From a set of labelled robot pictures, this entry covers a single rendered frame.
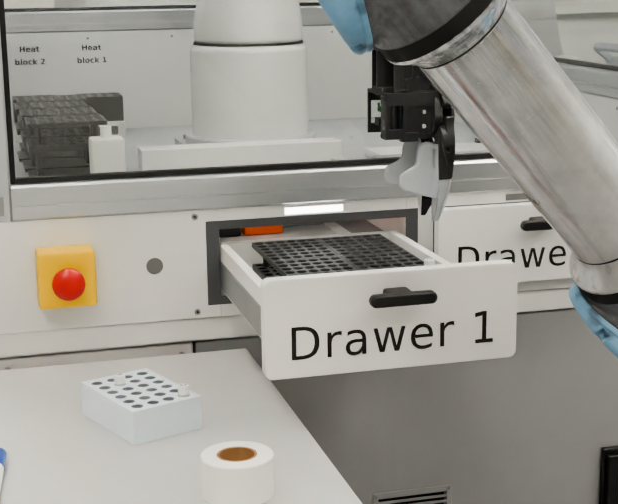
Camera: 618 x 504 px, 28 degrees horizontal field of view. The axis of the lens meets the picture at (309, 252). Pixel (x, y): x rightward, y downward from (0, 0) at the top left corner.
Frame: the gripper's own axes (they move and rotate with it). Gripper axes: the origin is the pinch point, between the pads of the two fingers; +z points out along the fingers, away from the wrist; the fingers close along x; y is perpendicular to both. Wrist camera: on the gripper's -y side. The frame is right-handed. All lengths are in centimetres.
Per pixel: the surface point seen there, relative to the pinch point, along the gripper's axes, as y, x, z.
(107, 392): 39.4, 3.2, 17.8
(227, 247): 20.6, -21.9, 8.2
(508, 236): -18.6, -20.5, 9.1
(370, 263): 6.1, -5.8, 7.8
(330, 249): 8.8, -13.9, 7.6
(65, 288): 42.2, -15.0, 10.3
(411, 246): -2.7, -15.7, 8.4
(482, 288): -1.6, 10.8, 7.4
